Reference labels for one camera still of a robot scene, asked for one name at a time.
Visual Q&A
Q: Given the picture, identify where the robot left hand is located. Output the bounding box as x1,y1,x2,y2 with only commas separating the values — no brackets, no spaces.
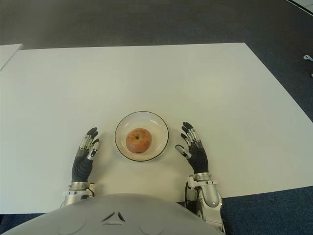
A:
70,127,101,183

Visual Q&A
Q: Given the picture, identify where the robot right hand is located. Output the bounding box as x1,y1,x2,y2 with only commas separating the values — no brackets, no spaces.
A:
175,121,210,175

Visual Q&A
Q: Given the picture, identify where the white plate black rim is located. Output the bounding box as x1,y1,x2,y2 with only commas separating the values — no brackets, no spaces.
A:
114,111,170,162

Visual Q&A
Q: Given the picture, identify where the adjacent white table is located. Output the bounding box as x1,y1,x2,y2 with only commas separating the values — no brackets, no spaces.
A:
0,44,24,72

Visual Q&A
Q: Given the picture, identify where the red yellow apple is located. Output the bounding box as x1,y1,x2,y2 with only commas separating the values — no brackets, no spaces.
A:
125,127,153,154

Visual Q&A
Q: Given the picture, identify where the grey robot torso shell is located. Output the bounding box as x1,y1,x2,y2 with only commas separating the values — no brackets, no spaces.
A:
0,193,222,235

